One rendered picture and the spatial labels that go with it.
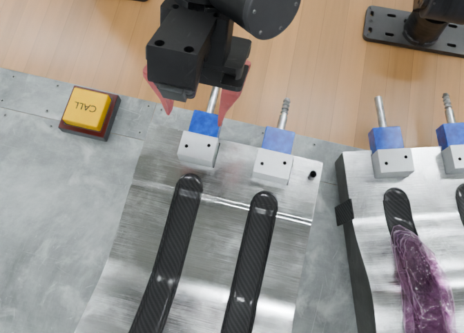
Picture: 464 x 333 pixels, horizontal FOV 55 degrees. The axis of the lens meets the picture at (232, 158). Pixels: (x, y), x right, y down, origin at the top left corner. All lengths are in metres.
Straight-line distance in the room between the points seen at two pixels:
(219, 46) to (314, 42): 0.42
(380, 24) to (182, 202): 0.49
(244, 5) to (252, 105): 0.42
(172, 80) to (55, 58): 0.50
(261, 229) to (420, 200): 0.24
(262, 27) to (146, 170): 0.33
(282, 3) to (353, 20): 0.50
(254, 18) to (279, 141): 0.30
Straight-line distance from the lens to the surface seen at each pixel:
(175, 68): 0.38
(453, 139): 0.75
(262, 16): 0.38
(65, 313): 0.74
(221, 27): 0.43
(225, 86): 0.46
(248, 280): 0.62
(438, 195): 0.73
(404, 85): 0.84
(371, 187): 0.69
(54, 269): 0.75
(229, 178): 0.63
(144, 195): 0.64
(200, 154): 0.61
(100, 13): 0.90
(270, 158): 0.61
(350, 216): 0.67
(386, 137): 0.71
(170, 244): 0.63
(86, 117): 0.75
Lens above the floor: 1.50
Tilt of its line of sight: 73 degrees down
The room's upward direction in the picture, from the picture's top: straight up
